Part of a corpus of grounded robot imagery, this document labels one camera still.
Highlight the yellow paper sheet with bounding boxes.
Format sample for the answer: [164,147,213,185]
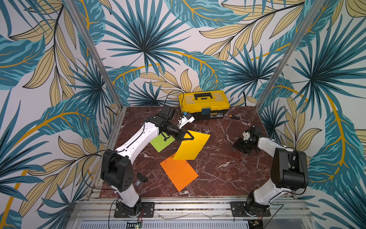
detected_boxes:
[173,131,210,160]

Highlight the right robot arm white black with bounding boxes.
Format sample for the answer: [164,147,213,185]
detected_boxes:
[233,126,309,216]

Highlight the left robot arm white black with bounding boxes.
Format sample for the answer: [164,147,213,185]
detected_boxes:
[101,105,194,216]

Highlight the green paper sheet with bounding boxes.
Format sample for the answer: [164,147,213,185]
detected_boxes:
[150,132,175,152]

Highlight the yellow black toolbox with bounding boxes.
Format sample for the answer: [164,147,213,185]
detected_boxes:
[179,90,230,121]

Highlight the small screwdriver yellow black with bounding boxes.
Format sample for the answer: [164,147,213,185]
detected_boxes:
[229,115,241,120]

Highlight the orange paper sheet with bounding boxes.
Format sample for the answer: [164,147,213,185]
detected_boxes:
[160,153,198,192]

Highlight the small black clip object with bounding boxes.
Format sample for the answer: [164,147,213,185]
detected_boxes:
[135,172,149,186]

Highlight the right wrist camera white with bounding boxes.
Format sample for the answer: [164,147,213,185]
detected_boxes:
[243,131,252,141]

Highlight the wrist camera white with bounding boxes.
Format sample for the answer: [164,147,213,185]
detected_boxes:
[178,112,195,129]
[243,131,252,141]

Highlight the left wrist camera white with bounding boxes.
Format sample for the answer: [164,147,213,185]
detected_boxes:
[178,112,195,129]

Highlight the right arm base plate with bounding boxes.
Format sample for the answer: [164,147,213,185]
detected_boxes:
[230,201,271,217]

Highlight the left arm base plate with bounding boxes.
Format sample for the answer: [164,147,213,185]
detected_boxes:
[114,202,155,219]

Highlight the aluminium frame rail front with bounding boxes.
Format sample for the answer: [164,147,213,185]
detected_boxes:
[67,197,317,229]

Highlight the left aluminium corner post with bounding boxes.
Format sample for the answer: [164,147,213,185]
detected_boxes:
[64,0,123,111]

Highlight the aluminium corner post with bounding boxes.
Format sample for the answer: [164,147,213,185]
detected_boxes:
[64,0,123,111]
[255,0,325,111]

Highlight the right aluminium corner post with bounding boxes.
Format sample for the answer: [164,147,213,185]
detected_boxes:
[255,0,325,111]

